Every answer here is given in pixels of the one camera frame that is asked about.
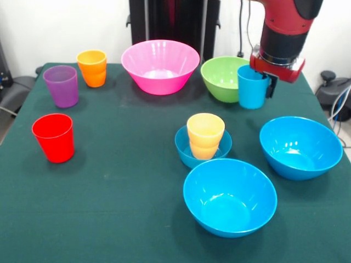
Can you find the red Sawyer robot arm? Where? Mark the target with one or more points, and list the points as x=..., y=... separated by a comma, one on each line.
x=285, y=27

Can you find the green bowl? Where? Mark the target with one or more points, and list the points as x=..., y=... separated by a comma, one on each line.
x=219, y=79

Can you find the pink bowl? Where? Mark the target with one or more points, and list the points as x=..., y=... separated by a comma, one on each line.
x=159, y=63

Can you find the red cup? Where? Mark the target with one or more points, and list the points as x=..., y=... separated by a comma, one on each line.
x=55, y=142

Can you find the black chair base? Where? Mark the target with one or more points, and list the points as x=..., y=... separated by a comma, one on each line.
x=329, y=93

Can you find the small blue bowl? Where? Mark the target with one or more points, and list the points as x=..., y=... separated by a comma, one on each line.
x=182, y=153

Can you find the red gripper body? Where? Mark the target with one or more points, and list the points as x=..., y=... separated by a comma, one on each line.
x=282, y=71

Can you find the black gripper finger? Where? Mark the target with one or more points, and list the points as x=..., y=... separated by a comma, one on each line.
x=271, y=87
x=260, y=74

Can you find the dark green tablecloth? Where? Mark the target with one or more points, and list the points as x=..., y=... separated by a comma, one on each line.
x=109, y=205

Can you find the purple cup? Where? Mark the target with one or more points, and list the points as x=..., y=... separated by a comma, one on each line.
x=61, y=90

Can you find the large blue bowl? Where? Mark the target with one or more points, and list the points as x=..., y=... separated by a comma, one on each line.
x=301, y=153
x=230, y=208

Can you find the yellow cup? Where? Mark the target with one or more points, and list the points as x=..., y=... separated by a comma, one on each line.
x=204, y=134

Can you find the orange cup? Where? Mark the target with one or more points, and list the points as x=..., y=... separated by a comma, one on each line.
x=93, y=71

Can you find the blue cup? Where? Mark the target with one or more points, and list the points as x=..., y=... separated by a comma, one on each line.
x=251, y=93

